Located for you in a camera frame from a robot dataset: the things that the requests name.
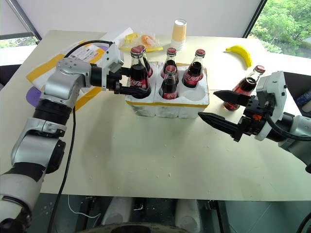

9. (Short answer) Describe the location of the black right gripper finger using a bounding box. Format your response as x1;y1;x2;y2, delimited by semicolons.
213;90;253;108
197;112;247;143

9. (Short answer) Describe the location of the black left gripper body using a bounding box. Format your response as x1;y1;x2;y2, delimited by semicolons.
105;67;124;95

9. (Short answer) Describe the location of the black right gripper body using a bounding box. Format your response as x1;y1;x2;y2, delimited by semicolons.
239;95;268;138

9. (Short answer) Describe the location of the glass cola bottle red cap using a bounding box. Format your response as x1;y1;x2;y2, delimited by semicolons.
223;65;266;112
140;45;155;79
158;65;179;100
165;47;180;85
181;49;207;89
129;46;152;99

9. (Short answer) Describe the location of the white foam bottle crate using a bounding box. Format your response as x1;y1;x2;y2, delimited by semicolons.
124;61;210;120

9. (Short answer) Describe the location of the clear plastic bag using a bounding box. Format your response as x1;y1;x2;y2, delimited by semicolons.
118;32;164;53

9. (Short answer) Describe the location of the yellow banana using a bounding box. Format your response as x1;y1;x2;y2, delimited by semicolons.
225;45;254;68

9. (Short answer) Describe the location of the blue patterned object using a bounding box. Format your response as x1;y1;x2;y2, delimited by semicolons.
295;89;311;107

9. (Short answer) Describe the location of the black chair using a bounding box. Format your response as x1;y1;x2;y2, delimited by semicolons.
0;64;26;93
282;71;311;117

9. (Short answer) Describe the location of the stack of orange paper cups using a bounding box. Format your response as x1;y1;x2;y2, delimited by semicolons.
171;19;188;51

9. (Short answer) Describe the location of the purple round disc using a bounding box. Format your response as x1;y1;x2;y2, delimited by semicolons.
25;86;43;107

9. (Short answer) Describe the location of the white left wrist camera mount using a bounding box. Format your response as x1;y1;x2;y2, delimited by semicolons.
101;42;124;91

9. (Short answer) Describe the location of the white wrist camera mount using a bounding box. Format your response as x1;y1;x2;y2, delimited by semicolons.
255;71;289;141
101;42;124;91

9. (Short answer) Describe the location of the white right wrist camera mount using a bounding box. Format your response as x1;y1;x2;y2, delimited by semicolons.
255;71;289;141

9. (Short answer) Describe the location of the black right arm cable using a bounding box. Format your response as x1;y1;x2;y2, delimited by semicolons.
264;101;311;142

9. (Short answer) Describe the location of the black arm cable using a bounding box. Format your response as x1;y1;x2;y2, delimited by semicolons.
47;39;115;233
264;101;311;142

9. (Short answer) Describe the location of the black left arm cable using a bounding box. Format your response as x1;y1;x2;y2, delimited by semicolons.
47;39;115;233

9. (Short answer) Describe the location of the black window frame bar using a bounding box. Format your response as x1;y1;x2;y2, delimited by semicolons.
0;0;43;46
241;0;269;39

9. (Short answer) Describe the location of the thin white wire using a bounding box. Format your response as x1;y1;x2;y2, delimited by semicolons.
67;194;102;219

